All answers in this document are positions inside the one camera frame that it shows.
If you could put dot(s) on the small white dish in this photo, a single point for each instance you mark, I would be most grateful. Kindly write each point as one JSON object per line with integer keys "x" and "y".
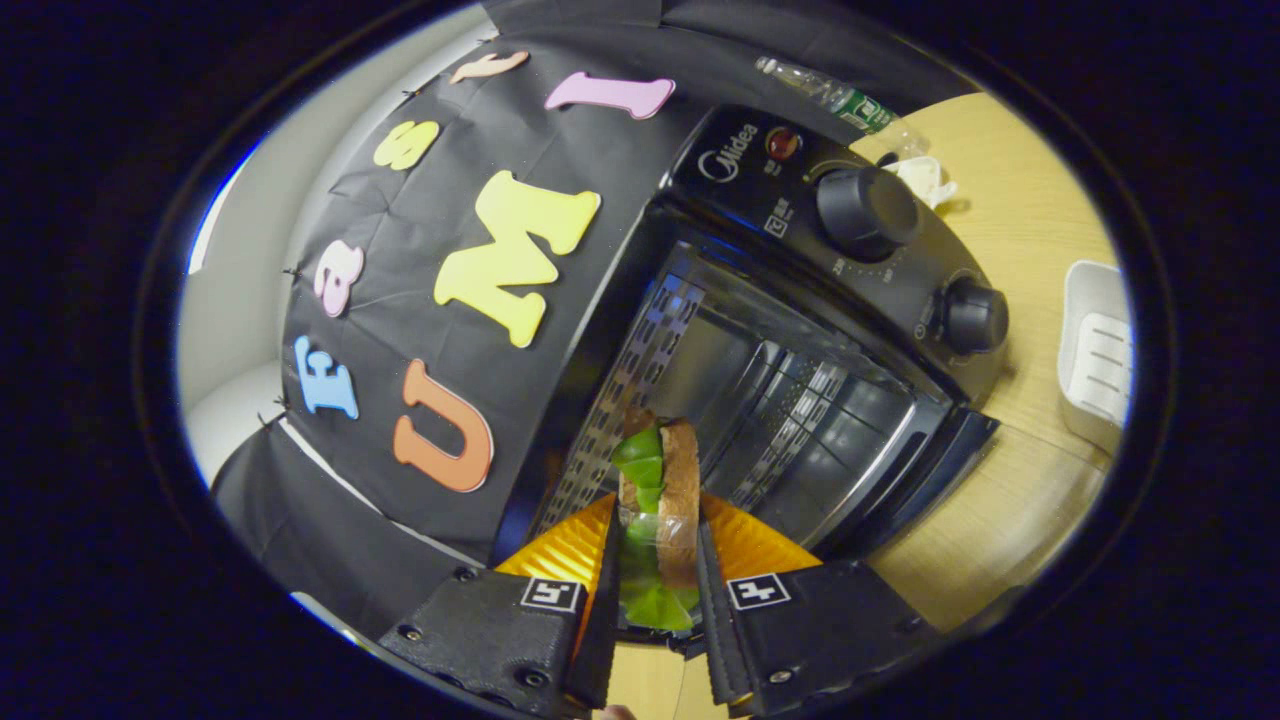
{"x": 920, "y": 178}

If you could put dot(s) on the clear plastic water bottle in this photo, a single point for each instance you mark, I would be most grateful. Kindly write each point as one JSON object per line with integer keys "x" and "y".
{"x": 850, "y": 103}

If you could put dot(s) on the black electric oven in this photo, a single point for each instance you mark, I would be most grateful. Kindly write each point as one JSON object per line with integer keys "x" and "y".
{"x": 760, "y": 200}

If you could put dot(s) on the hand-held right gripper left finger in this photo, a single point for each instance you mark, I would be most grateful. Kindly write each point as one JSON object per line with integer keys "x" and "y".
{"x": 500, "y": 630}

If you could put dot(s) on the white rectangular tray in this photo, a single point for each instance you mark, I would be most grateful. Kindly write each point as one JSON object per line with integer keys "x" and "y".
{"x": 1095, "y": 360}

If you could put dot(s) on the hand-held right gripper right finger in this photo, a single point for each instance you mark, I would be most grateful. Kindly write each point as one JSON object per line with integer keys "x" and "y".
{"x": 800, "y": 630}

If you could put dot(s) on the lettuce sandwich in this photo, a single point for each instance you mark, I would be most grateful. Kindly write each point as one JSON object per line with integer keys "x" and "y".
{"x": 680, "y": 490}

